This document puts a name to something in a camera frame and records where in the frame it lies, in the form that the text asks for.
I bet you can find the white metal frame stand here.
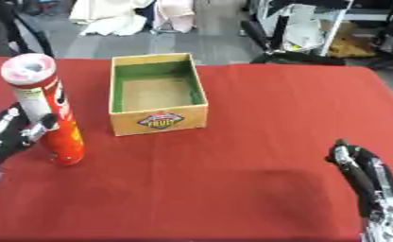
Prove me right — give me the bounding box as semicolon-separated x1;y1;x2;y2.
257;0;355;58

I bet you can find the black office chair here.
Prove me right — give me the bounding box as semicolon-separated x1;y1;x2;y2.
0;0;58;59

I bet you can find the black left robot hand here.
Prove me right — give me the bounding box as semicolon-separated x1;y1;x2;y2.
0;101;61;166

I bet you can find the white cloth pile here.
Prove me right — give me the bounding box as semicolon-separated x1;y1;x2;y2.
67;0;156;37

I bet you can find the tan cardboard box green inside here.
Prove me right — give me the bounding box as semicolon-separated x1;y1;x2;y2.
107;52;210;137

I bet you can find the pink cloth pile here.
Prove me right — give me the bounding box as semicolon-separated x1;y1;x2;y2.
151;0;197;34

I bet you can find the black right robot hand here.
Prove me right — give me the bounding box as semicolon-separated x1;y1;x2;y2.
323;138;393;218

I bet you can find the red and white tall canister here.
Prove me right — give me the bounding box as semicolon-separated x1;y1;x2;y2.
0;53;88;166

